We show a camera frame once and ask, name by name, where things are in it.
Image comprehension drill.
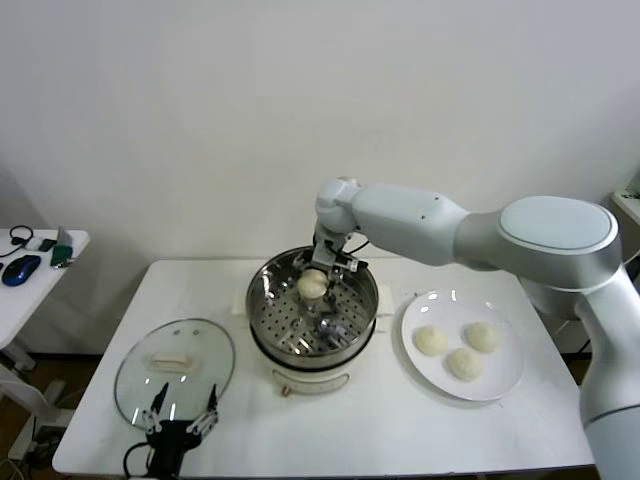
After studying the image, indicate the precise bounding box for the white electric pot base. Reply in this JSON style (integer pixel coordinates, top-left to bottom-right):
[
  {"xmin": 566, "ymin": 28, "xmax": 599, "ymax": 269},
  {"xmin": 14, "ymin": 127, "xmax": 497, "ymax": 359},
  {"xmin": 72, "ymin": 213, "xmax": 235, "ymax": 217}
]
[{"xmin": 249, "ymin": 319, "xmax": 396, "ymax": 400}]

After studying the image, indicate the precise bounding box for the blue computer mouse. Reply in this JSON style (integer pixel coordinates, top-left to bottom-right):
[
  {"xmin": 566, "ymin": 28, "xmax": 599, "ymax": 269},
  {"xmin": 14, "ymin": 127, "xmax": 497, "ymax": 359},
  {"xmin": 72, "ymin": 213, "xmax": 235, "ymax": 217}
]
[{"xmin": 1, "ymin": 254, "xmax": 42, "ymax": 287}]

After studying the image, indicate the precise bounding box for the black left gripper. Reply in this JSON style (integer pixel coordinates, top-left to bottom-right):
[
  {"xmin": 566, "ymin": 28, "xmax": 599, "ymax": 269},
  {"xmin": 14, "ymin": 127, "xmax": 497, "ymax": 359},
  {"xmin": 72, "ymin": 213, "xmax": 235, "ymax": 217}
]
[{"xmin": 141, "ymin": 382, "xmax": 221, "ymax": 480}]

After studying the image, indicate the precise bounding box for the white steamed baozi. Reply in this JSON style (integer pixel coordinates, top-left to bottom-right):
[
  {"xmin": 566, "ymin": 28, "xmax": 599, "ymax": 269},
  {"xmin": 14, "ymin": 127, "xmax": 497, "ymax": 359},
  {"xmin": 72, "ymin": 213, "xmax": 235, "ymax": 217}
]
[
  {"xmin": 465, "ymin": 321, "xmax": 502, "ymax": 355},
  {"xmin": 297, "ymin": 268, "xmax": 329, "ymax": 301},
  {"xmin": 413, "ymin": 324, "xmax": 449, "ymax": 359},
  {"xmin": 446, "ymin": 347, "xmax": 485, "ymax": 382}
]

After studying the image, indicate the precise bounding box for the white side table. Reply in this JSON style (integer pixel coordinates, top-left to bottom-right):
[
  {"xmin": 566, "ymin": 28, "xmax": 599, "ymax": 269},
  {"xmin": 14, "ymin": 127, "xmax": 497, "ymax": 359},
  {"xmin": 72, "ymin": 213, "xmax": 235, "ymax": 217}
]
[{"xmin": 0, "ymin": 227, "xmax": 92, "ymax": 416}]

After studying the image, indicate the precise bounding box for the thin black looped cable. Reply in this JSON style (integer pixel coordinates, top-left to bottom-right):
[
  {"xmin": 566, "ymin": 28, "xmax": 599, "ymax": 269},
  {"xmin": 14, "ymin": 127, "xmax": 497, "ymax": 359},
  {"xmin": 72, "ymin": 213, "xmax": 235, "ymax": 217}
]
[{"xmin": 0, "ymin": 225, "xmax": 36, "ymax": 259}]

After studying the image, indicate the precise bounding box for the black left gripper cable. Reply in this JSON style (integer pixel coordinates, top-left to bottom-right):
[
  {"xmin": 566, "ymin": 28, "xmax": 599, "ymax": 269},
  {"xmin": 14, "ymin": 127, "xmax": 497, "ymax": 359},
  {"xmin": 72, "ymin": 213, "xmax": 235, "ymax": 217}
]
[{"xmin": 123, "ymin": 442, "xmax": 154, "ymax": 480}]

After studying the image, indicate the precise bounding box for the white round plate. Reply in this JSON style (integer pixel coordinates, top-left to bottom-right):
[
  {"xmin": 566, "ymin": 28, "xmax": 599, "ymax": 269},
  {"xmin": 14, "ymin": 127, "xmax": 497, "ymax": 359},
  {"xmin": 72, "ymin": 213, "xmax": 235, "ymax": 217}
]
[{"xmin": 399, "ymin": 288, "xmax": 528, "ymax": 403}]

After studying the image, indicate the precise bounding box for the green circuit board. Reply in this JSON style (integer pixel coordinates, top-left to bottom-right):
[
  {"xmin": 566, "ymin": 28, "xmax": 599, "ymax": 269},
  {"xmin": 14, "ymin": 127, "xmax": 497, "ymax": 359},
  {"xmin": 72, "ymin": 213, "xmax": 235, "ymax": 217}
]
[{"xmin": 51, "ymin": 244, "xmax": 76, "ymax": 270}]

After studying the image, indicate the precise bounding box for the glass lid with white handle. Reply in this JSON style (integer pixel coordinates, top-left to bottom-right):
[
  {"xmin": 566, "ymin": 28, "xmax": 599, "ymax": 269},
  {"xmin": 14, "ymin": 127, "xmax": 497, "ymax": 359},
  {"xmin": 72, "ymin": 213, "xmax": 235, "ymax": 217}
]
[{"xmin": 113, "ymin": 318, "xmax": 237, "ymax": 431}]

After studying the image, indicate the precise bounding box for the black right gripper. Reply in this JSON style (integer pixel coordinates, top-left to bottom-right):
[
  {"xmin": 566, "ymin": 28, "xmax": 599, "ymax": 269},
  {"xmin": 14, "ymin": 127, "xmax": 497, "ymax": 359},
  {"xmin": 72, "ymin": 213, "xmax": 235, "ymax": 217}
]
[{"xmin": 295, "ymin": 227, "xmax": 362, "ymax": 302}]

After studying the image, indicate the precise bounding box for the stainless steel steamer basket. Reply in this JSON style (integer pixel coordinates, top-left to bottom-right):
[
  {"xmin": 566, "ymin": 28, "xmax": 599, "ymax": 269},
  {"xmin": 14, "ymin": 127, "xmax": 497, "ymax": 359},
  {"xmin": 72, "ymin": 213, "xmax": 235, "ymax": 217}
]
[{"xmin": 230, "ymin": 244, "xmax": 397, "ymax": 370}]

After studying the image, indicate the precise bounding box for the white shelf cabinet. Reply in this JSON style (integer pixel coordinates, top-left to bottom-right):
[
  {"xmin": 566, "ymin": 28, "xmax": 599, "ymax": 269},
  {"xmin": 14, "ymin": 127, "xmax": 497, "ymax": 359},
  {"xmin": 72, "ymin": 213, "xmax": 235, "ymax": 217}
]
[{"xmin": 609, "ymin": 191, "xmax": 640, "ymax": 236}]

